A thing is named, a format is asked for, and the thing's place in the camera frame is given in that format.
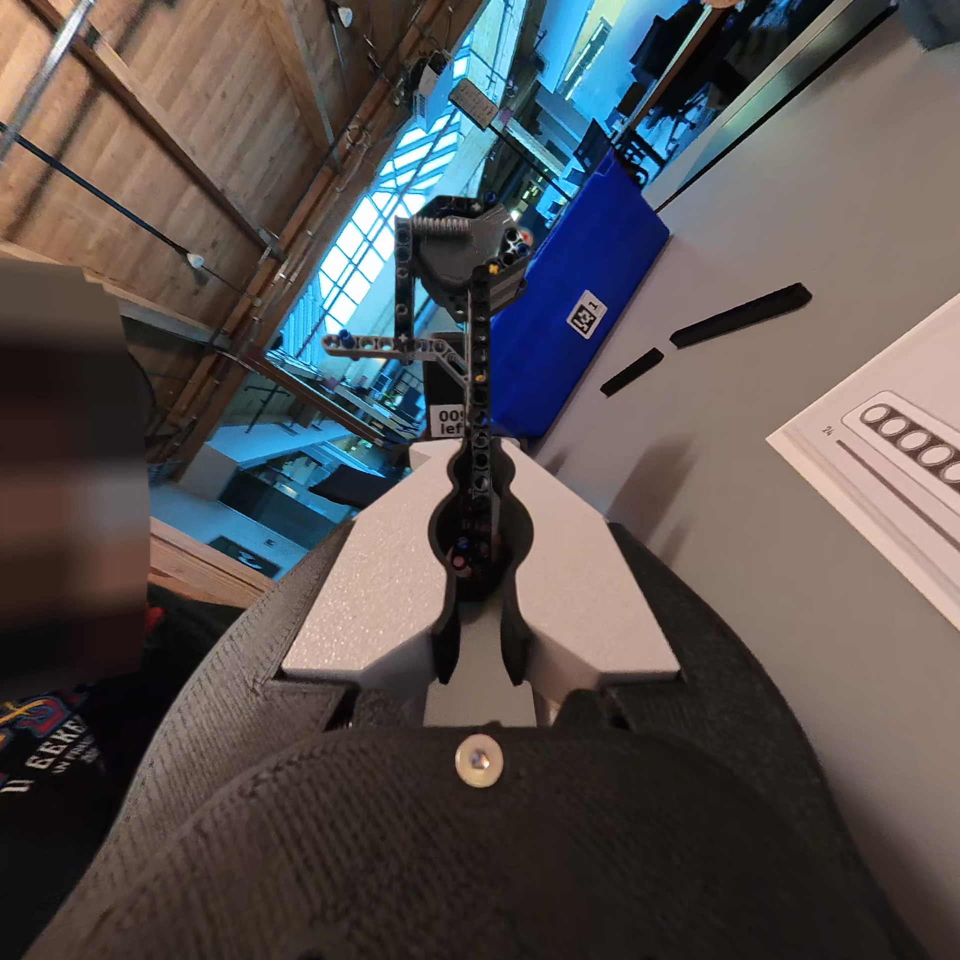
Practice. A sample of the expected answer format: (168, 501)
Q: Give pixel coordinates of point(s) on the adjacent white desk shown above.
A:
(757, 112)

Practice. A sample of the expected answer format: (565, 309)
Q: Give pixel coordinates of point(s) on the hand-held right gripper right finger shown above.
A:
(600, 600)

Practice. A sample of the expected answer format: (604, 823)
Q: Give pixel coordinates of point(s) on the long black toy beam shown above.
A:
(742, 315)

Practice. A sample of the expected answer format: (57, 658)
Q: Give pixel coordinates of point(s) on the blue plastic bin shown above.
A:
(585, 247)

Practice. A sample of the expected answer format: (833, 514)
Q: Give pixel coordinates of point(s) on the large paned window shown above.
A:
(375, 225)

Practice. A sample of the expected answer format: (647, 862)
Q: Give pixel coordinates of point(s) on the white instruction booklet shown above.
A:
(885, 465)

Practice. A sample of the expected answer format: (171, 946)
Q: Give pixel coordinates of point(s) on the black office chair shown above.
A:
(641, 154)

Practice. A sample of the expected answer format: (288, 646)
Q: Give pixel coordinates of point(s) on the grey desk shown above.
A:
(750, 600)

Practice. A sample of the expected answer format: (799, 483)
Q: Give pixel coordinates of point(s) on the short black toy beam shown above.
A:
(634, 371)

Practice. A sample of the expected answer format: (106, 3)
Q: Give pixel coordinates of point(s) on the metal ceiling pipe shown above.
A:
(45, 71)

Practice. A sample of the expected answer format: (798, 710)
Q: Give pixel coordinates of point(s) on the wooden parapet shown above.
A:
(202, 562)

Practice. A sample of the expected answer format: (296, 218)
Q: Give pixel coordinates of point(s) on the hanging grey sign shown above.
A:
(474, 103)

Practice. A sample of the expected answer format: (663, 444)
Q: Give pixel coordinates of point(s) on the black and grey toy assembly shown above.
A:
(450, 255)

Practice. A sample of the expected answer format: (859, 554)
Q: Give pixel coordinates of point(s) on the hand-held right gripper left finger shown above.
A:
(360, 592)

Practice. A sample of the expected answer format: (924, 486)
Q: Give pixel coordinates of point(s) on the white ceiling lamp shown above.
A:
(196, 261)
(345, 15)

